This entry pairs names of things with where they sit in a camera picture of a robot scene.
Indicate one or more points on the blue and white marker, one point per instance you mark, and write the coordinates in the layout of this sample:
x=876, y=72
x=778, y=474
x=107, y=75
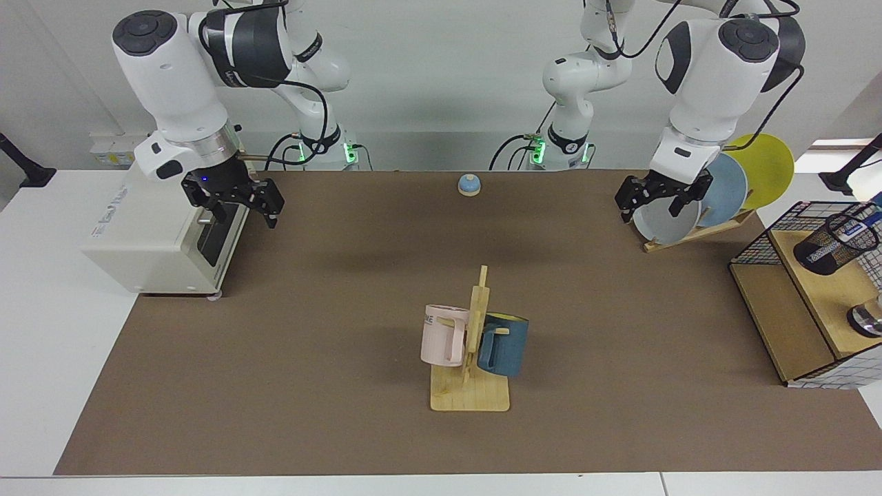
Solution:
x=858, y=229

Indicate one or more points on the black mesh pen holder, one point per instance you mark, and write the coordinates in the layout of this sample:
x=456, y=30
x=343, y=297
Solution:
x=823, y=244

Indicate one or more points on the grey plate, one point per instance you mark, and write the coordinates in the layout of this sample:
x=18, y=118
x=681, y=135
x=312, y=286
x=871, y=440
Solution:
x=672, y=226

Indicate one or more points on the wooden plate rack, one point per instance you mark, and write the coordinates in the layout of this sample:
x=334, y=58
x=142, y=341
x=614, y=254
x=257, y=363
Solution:
x=689, y=238

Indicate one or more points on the light blue plate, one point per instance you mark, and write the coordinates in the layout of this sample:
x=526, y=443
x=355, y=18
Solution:
x=727, y=193

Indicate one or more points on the pale toaster oven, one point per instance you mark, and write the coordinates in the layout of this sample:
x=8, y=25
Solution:
x=138, y=227

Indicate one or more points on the yellow plate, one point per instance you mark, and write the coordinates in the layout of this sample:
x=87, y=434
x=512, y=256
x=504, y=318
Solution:
x=768, y=169

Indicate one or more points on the small blue round thing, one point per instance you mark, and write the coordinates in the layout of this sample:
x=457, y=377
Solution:
x=469, y=183

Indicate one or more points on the black clamp stand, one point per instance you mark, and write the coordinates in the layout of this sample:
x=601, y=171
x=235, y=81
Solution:
x=34, y=176
x=837, y=180

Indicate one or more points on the teal cup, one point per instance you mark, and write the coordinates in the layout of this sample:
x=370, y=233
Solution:
x=513, y=344

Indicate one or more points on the brown table cloth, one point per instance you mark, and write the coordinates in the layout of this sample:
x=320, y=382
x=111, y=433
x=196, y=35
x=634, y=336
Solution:
x=275, y=413

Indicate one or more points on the pink cup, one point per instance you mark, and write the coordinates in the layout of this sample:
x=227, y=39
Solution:
x=437, y=337

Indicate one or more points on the wooden cup stand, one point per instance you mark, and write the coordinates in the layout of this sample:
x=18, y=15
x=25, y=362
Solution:
x=475, y=396

